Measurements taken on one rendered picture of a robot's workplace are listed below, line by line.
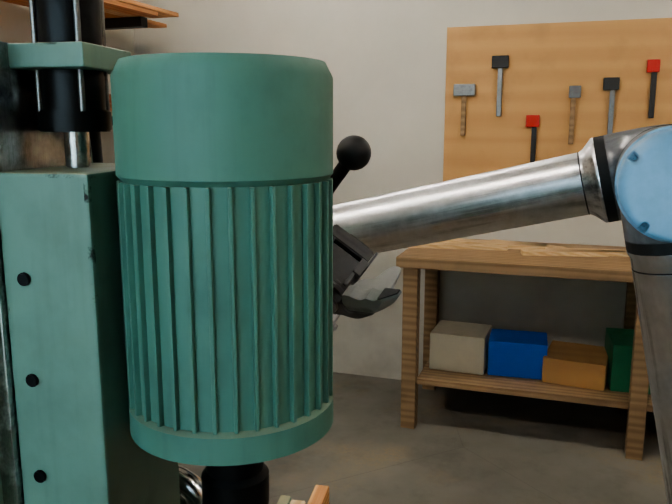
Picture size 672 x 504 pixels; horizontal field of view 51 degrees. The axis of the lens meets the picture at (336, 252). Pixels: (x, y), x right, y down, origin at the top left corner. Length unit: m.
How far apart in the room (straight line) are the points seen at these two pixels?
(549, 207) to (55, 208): 0.64
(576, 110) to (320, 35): 1.42
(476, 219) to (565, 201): 0.12
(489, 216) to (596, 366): 2.51
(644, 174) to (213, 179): 0.48
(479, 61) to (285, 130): 3.30
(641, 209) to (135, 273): 0.52
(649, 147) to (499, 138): 2.97
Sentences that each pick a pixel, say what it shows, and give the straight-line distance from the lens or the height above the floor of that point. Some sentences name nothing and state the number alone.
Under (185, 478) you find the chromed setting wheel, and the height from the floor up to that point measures 1.07.
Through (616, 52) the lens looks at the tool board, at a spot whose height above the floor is 1.80.
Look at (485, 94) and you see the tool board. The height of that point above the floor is 1.61.
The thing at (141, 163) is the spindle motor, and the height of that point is 1.43.
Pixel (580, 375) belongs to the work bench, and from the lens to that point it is 3.47.
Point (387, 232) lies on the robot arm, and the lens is 1.02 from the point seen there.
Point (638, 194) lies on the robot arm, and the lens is 0.80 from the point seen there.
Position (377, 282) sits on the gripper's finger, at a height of 1.29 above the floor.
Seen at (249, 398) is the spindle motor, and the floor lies 1.25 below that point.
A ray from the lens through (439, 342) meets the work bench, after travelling 3.52.
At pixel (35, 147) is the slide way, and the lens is 0.65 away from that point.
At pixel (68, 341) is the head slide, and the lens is 0.60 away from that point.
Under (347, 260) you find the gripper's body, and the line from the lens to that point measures 0.80.
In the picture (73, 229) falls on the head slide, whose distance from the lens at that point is 0.57.
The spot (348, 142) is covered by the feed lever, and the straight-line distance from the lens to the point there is 0.69.
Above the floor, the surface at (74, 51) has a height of 1.51.
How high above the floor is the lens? 1.46
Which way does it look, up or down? 10 degrees down
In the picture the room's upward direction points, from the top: straight up
